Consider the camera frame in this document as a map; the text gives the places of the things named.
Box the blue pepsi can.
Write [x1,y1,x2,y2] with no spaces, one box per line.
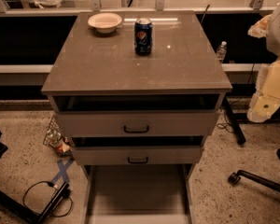
[134,18,153,55]

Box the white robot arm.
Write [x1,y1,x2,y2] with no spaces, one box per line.
[246,3,280,123]

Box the grey top drawer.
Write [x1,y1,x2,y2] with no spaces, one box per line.
[55,112,219,137]

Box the grey drawer cabinet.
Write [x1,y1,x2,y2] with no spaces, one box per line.
[40,10,233,166]

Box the grey middle drawer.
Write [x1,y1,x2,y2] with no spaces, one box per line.
[71,136,203,165]

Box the grey open bottom drawer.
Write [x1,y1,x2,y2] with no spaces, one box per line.
[81,164,194,224]

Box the white paper bowl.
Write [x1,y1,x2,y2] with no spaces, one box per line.
[88,13,122,34]

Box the clear plastic water bottle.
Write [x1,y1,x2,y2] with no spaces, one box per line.
[216,41,227,63]

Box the blue tape cross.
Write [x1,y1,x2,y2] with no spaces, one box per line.
[51,159,74,184]

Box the black table leg right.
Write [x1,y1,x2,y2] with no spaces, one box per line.
[222,97,246,146]

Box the black office chair base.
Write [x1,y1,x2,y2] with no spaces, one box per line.
[227,147,280,198]

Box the black stand leg left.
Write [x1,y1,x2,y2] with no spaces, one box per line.
[0,182,70,224]

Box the wire basket with items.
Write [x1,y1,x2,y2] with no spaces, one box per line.
[43,117,72,157]

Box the black cable on floor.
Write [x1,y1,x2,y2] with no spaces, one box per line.
[21,180,75,218]

